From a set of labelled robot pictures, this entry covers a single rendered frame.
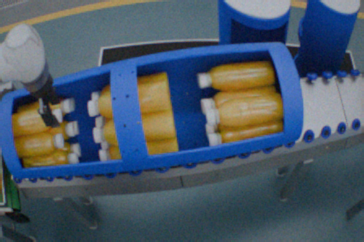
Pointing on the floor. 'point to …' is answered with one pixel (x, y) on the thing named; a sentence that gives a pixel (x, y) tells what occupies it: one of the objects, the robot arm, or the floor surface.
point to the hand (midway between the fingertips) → (53, 110)
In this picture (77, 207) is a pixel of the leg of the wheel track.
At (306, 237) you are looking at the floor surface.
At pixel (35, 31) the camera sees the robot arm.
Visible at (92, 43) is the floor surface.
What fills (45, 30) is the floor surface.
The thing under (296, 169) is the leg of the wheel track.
